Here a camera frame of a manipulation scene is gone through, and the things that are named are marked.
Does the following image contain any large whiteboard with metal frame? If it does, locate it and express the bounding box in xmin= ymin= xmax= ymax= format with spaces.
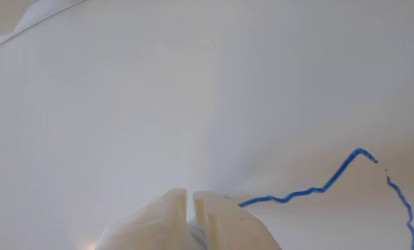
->
xmin=0 ymin=0 xmax=414 ymax=250

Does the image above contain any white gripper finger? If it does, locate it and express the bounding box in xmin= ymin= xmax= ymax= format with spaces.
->
xmin=95 ymin=188 xmax=200 ymax=250
xmin=192 ymin=191 xmax=283 ymax=250

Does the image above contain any white whiteboard marker pen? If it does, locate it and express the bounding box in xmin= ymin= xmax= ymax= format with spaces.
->
xmin=188 ymin=217 xmax=207 ymax=250

